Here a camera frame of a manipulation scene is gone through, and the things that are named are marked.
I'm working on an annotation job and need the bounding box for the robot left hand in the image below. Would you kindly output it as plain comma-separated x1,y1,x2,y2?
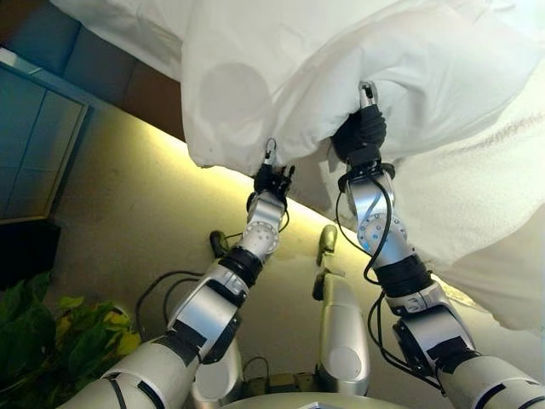
253,136,297,199

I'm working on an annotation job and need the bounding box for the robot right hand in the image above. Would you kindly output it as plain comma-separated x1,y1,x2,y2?
330,80,388,165

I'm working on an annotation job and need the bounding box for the white duvet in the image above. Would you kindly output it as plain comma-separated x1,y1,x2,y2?
178,0,545,189

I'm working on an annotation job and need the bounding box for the white fitted bed sheet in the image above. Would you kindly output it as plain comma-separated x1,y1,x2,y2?
49,0,189,83

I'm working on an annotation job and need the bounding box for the robot left leg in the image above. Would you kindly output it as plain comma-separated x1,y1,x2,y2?
189,229,244,406

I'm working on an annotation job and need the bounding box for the robot leg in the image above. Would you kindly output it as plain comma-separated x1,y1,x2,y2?
313,224,372,398
189,229,244,406

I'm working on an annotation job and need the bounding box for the white textured fringed blanket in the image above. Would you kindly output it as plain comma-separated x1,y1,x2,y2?
297,97,545,331

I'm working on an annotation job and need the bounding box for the robot right leg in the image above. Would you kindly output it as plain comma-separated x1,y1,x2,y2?
313,224,372,398

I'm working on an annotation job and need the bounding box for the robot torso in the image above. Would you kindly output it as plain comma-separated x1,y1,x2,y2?
221,372,445,409

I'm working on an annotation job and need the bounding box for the light wooden nightstand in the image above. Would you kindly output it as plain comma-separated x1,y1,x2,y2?
0,49,93,223

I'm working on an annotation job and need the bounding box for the black box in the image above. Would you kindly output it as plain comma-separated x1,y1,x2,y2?
0,219,63,291

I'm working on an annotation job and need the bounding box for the green leafy plant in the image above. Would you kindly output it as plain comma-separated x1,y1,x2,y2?
0,272,142,409

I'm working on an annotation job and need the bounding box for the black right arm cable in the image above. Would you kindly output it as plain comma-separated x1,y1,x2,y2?
335,170,440,385

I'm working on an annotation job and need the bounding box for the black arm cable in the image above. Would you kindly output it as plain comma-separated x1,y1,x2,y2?
335,170,440,385
135,269,206,334

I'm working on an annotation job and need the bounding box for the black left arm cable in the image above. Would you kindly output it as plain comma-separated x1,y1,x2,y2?
135,269,206,334

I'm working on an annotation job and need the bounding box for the black waist cable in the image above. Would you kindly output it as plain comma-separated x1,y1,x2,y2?
241,355,274,381

